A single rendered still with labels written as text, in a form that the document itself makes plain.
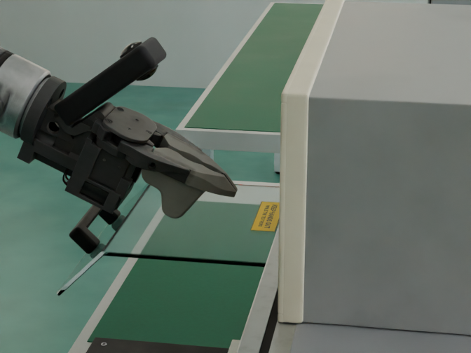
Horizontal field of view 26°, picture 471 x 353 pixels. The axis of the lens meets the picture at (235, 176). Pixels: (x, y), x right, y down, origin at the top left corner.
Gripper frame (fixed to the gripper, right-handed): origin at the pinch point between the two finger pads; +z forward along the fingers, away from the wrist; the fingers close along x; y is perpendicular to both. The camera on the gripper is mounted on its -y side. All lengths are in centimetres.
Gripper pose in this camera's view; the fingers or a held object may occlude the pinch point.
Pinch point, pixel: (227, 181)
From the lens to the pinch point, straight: 100.0
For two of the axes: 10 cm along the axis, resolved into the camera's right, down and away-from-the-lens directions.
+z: 8.9, 4.5, 0.0
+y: -4.2, 8.3, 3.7
